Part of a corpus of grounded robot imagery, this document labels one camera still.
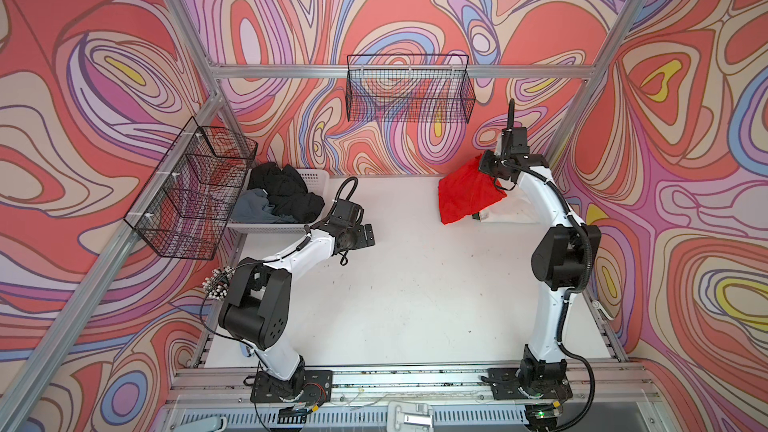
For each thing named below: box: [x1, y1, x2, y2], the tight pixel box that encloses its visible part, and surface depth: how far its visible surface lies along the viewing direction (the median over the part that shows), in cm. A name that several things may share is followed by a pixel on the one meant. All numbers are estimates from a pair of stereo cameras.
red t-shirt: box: [438, 154, 507, 225], surface depth 101 cm
